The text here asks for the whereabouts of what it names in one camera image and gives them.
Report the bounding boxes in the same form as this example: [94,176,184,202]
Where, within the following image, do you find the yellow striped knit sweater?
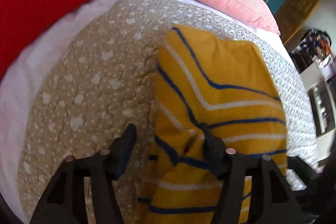
[136,25,287,223]

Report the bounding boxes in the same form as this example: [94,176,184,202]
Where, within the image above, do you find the cluttered clothes rack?
[289,29,335,73]

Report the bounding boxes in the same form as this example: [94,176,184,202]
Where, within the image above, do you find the white shelving unit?
[300,63,335,161]

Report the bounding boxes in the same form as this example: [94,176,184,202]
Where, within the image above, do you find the beige quilted bedspread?
[18,0,317,223]

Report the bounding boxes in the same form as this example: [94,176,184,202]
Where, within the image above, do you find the white bed sheet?
[0,0,292,224]

